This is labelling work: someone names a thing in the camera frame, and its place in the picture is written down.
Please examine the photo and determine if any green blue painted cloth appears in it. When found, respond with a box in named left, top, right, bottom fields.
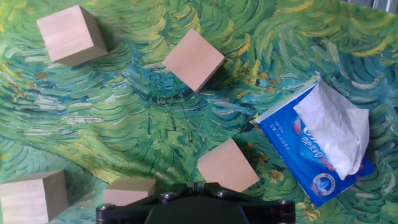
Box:
left=0, top=0, right=398, bottom=224

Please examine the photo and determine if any blue tissue pack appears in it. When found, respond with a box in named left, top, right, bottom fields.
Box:
left=254, top=72, right=376, bottom=208

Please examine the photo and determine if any large wooden cube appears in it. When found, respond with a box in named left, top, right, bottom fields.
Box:
left=103, top=177, right=157, bottom=207
left=36, top=4, right=109, bottom=67
left=162, top=28, right=225, bottom=93
left=0, top=170, right=69, bottom=224
left=197, top=138, right=261, bottom=194

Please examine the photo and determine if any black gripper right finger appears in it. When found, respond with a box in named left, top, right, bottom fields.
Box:
left=196, top=182, right=296, bottom=224

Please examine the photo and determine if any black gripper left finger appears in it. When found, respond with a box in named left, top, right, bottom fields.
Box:
left=95, top=182, right=197, bottom=224

